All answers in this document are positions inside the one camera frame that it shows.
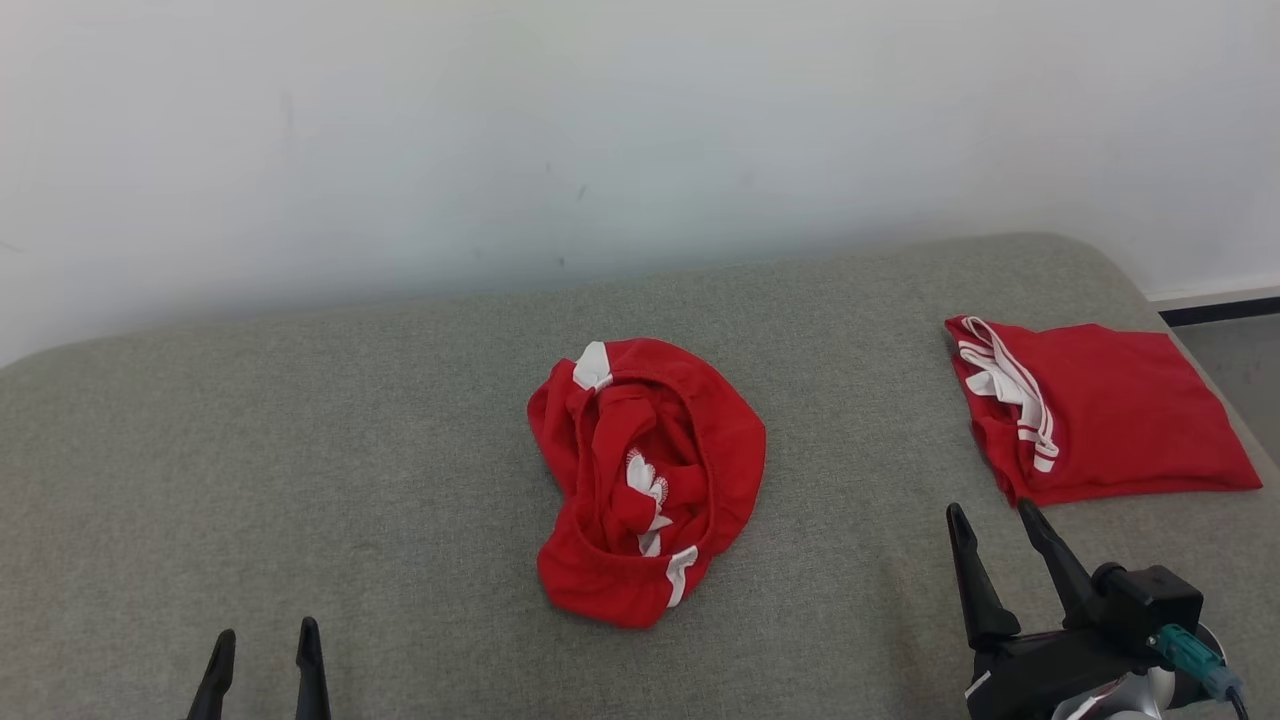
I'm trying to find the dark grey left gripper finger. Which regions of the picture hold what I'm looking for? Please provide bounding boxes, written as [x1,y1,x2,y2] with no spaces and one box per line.
[187,629,238,720]
[294,617,332,720]

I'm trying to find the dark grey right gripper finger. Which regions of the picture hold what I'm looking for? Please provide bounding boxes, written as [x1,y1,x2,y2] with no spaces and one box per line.
[1017,498,1103,631]
[945,503,1024,653]

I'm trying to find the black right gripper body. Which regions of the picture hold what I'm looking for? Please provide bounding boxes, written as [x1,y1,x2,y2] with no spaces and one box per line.
[964,624,1163,720]

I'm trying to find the red number 23 basketball jersey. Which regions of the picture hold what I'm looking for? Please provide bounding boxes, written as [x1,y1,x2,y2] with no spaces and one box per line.
[944,315,1264,509]

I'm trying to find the red white-striped basketball shorts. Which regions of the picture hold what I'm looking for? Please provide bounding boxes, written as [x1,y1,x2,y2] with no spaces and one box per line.
[526,338,769,631]

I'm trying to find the teal right camera connector plug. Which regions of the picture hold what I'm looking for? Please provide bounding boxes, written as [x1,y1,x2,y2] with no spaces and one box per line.
[1147,624,1247,703]

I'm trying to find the black wall baseboard strip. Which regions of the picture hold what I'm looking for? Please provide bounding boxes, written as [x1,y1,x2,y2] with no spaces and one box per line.
[1158,296,1280,328]

